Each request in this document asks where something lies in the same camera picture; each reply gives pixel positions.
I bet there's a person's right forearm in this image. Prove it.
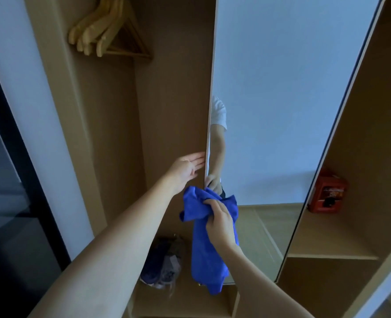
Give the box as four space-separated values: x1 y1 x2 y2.
217 245 315 318

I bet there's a person's left hand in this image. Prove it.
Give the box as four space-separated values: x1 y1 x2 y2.
167 151 206 196

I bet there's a person's right hand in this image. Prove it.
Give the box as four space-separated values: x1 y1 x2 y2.
203 198 241 252

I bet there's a clear bag of slippers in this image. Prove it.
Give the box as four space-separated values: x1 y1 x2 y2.
139 233 186 290

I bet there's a light wooden wardrobe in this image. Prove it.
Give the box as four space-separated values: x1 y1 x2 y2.
23 0 391 318

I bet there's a tall mirror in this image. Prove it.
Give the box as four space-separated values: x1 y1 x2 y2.
203 0 388 285

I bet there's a red printed box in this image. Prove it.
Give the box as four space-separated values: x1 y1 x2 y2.
308 172 348 215

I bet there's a person's left forearm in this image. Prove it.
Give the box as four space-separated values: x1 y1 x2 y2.
28 180 183 318

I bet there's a black framed glass door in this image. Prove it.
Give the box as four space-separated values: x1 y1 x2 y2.
0 42 71 318

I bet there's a blue microfibre cloth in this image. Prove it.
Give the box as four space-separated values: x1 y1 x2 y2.
179 185 240 296

